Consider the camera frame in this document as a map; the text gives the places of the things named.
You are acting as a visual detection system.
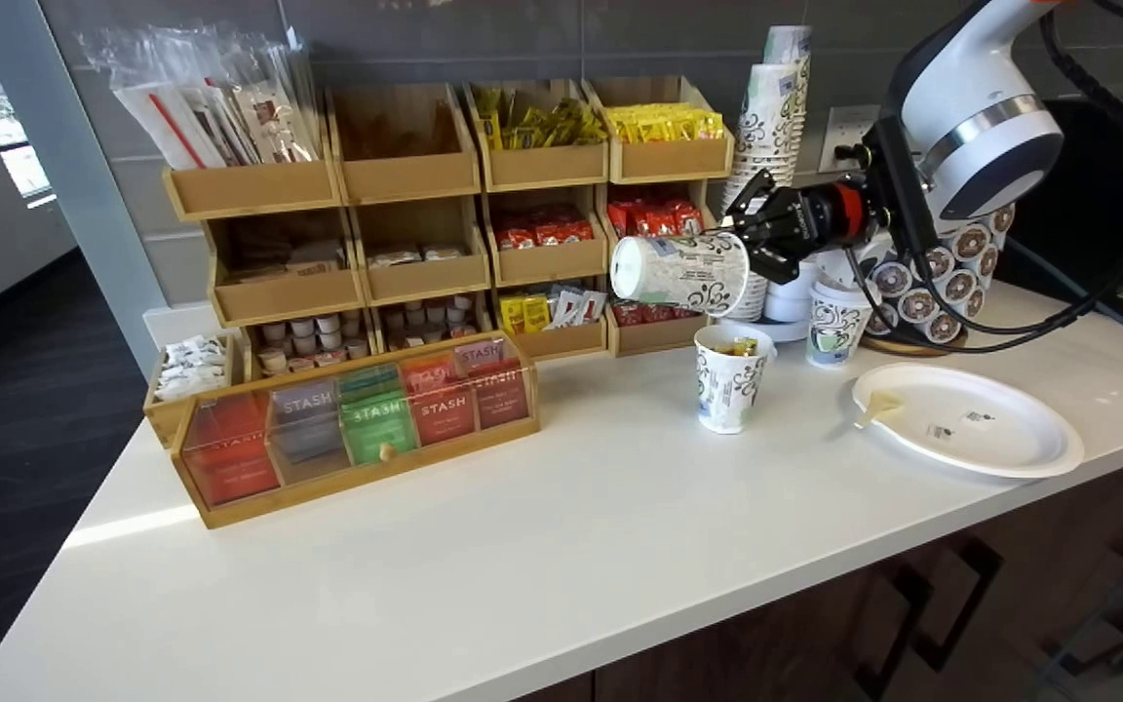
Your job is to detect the red packets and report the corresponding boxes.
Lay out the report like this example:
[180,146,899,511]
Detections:
[603,188,709,244]

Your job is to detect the clear bag of packets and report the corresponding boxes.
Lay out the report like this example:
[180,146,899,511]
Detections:
[76,22,327,173]

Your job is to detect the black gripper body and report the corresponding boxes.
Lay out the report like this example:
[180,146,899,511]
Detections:
[751,177,881,285]

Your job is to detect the open patterned paper cup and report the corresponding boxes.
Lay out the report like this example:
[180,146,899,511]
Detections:
[690,320,776,435]

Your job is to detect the tall stack of paper cups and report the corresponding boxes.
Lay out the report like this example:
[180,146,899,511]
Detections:
[721,53,812,211]
[756,18,816,79]

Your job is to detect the stack of white lids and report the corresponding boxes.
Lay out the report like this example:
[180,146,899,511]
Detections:
[728,264,822,328]

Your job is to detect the yellow sweetener packets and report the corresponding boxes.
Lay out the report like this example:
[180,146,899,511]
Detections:
[599,96,728,147]

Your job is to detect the patterned paper cup with contents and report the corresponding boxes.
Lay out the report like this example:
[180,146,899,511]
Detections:
[608,227,756,320]

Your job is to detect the wooden tea bag box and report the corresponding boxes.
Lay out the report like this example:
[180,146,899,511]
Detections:
[143,331,544,530]

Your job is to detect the wooden bin organizer rack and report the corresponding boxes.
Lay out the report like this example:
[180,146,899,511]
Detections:
[162,75,738,381]

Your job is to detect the white paper plate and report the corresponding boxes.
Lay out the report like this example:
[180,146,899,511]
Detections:
[845,360,1088,482]

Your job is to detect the green and yellow packets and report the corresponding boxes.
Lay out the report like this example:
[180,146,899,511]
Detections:
[472,82,612,152]

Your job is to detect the black cabinet handle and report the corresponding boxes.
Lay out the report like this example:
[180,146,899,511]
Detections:
[854,558,936,702]
[908,530,1007,675]

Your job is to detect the white wall power outlet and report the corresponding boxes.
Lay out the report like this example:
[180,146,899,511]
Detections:
[816,100,886,177]

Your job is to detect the paper cup with white lid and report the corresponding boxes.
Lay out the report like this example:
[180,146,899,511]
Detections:
[804,277,881,369]

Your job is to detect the wire coffee pod holder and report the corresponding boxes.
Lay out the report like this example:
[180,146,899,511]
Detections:
[841,190,1021,356]

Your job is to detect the black coffee machine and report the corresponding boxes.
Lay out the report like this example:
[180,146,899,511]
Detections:
[1001,92,1123,305]

